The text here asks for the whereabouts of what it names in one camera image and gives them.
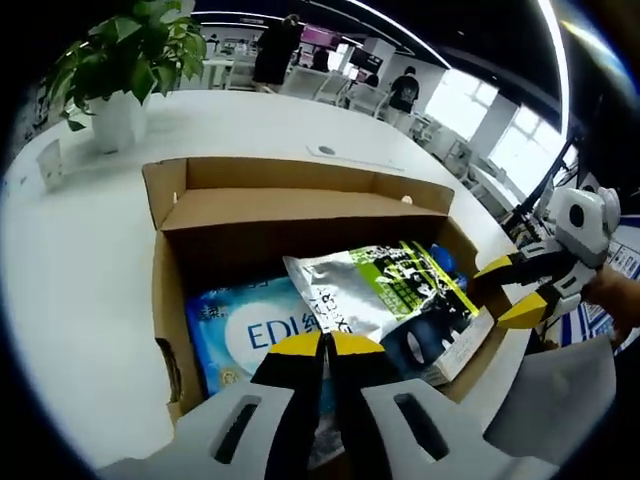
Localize blue soft wet wipes pack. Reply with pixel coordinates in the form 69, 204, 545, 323
184, 276, 346, 416

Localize pink display screen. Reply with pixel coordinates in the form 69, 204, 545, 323
299, 24, 341, 51

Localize white office desk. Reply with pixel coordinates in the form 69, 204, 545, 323
202, 57, 261, 91

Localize brown cardboard shoe box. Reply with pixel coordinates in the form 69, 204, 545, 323
141, 156, 529, 431

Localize table power socket strip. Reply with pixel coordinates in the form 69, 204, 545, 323
305, 144, 405, 172

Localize potted green plant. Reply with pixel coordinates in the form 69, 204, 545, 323
47, 0, 209, 154

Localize black monitor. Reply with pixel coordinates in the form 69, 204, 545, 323
349, 47, 384, 71

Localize person's right hand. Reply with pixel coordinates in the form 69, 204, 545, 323
582, 262, 640, 347

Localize blue floral tissue pack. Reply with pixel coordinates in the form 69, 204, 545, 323
429, 243, 459, 274

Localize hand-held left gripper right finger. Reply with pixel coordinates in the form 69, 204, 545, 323
324, 331, 561, 480

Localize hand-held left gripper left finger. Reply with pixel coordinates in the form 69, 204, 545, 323
97, 332, 329, 480

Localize row of white office chairs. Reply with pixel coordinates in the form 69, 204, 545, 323
279, 67, 391, 119

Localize silver green snack bag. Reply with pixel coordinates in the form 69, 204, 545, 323
282, 240, 496, 386

